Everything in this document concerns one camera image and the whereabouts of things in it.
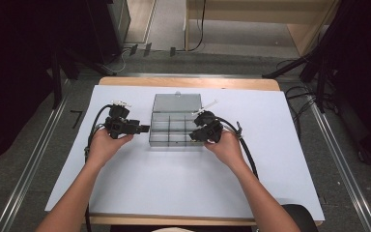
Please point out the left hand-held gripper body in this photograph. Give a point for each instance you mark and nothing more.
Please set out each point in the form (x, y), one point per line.
(117, 124)

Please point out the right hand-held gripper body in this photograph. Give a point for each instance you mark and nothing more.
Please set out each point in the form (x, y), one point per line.
(211, 129)

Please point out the clear plastic compartment box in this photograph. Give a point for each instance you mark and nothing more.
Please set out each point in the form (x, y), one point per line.
(174, 124)

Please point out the person's right hand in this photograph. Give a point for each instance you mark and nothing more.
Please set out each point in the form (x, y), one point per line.
(227, 150)

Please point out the person's left hand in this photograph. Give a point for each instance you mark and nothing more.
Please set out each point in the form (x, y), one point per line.
(104, 148)

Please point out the white table sheet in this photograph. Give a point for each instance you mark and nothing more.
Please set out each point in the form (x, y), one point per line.
(180, 180)

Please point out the black metal stand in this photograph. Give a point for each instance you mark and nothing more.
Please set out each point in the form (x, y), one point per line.
(57, 77)

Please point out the black cabinet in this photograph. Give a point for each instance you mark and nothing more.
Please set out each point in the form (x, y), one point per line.
(104, 29)

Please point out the person's light clothing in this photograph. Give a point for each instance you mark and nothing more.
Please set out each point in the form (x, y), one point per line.
(170, 229)

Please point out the light wooden desk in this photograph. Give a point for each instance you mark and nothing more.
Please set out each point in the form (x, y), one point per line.
(257, 14)

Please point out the black tripod stand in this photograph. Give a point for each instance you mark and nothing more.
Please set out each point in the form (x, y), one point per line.
(319, 54)

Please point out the small black floor bracket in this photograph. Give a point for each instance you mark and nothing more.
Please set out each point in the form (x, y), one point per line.
(133, 49)
(172, 51)
(147, 49)

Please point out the metal floor rail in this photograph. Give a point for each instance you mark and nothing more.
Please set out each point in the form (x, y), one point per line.
(29, 167)
(341, 161)

